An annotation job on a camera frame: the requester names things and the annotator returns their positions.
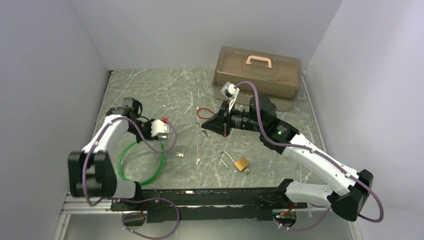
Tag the beige plastic toolbox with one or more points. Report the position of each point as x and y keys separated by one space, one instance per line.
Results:
x=275 y=76

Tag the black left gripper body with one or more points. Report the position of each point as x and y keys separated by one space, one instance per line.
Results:
x=145 y=129

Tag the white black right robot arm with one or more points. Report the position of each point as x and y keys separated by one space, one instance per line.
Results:
x=345 y=190

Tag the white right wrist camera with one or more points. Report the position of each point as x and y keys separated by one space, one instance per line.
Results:
x=230 y=91

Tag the brass padlock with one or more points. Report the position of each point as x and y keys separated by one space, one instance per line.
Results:
x=241 y=164

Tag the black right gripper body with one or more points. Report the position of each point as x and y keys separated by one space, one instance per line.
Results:
x=238 y=119

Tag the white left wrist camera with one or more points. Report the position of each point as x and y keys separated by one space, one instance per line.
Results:
x=159 y=129

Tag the silver key bunch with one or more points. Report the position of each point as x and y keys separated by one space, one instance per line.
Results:
x=180 y=154

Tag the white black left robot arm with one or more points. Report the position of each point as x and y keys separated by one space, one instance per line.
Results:
x=90 y=170

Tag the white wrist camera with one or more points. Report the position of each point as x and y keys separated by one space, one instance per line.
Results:
x=230 y=91
x=159 y=129

